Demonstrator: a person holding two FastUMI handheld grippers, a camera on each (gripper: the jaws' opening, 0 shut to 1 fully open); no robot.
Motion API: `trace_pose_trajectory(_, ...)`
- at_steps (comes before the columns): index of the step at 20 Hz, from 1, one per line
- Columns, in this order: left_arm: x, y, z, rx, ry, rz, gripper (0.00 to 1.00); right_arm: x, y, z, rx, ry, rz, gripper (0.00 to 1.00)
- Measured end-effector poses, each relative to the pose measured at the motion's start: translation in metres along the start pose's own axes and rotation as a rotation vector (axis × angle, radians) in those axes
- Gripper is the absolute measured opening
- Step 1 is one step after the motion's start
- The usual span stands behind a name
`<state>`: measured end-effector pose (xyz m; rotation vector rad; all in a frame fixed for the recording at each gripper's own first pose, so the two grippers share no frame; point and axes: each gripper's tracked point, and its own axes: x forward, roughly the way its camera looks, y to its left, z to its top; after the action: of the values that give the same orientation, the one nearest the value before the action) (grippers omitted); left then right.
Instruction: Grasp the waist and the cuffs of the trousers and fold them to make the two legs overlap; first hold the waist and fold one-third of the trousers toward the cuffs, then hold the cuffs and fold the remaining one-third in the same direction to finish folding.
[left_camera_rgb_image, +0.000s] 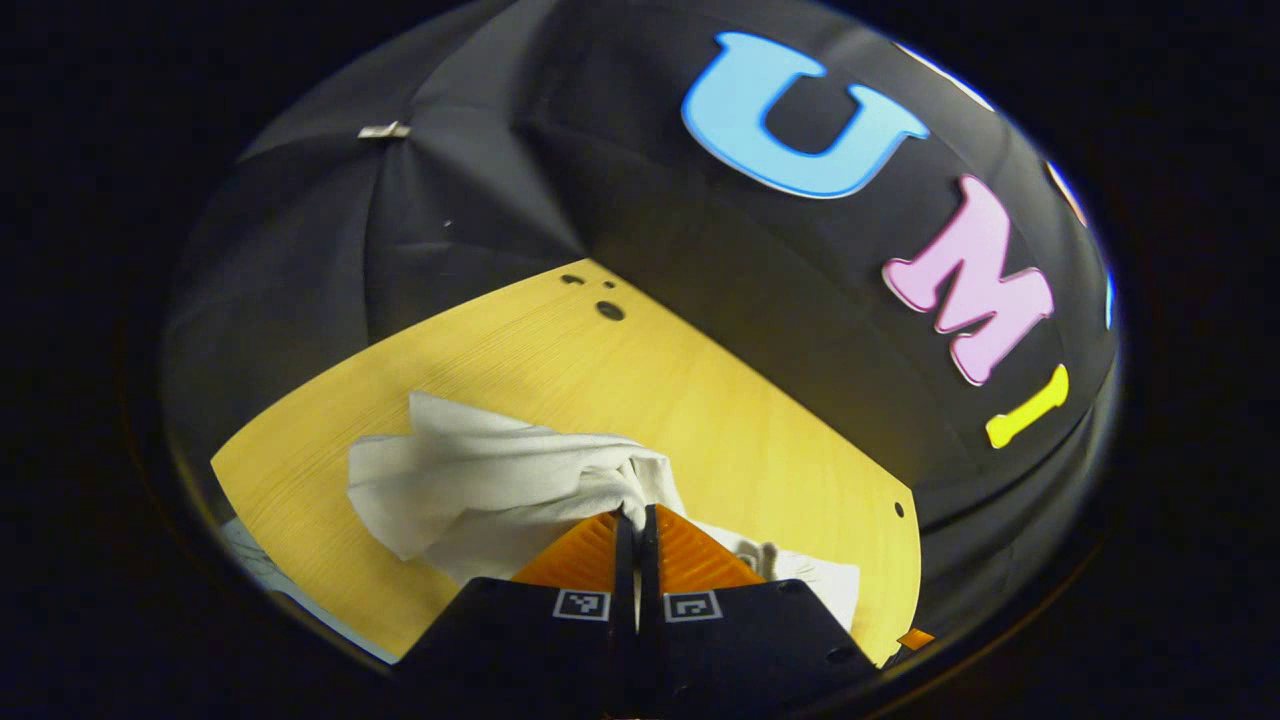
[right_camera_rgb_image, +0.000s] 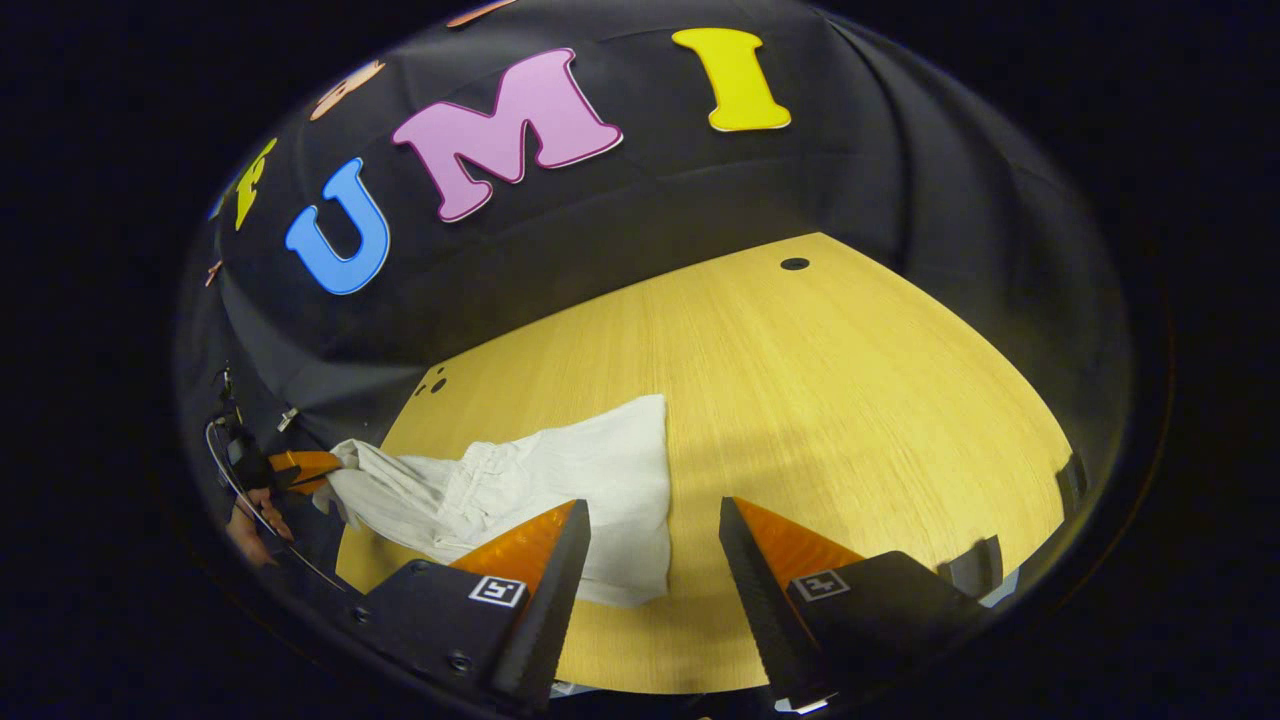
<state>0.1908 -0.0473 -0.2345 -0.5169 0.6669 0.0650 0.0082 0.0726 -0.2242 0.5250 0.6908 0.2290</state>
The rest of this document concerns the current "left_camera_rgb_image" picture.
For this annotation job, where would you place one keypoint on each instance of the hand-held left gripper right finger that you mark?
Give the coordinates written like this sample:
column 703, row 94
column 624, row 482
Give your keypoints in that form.
column 740, row 640

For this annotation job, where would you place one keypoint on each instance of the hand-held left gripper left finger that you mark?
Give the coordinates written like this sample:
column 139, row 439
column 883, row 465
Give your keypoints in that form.
column 540, row 640

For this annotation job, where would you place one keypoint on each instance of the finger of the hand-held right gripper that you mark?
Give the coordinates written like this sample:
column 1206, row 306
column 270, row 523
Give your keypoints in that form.
column 915, row 638

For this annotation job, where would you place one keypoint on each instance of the white jeans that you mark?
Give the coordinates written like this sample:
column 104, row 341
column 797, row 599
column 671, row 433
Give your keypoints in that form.
column 480, row 490

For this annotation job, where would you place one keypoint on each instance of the black backdrop cloth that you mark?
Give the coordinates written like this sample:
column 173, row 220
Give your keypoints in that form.
column 650, row 260

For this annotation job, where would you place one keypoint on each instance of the silver metal clip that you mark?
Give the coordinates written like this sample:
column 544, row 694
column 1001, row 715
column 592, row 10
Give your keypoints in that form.
column 384, row 130

